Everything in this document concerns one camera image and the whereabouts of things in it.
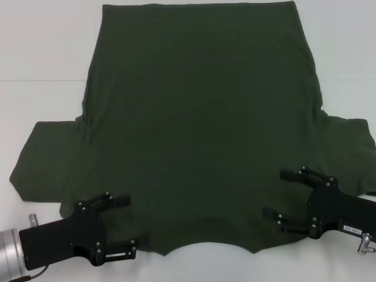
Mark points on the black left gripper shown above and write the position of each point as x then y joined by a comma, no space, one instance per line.
58,238

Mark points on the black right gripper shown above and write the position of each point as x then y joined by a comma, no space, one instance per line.
337,211

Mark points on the dark green t-shirt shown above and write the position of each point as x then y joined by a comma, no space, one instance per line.
199,117

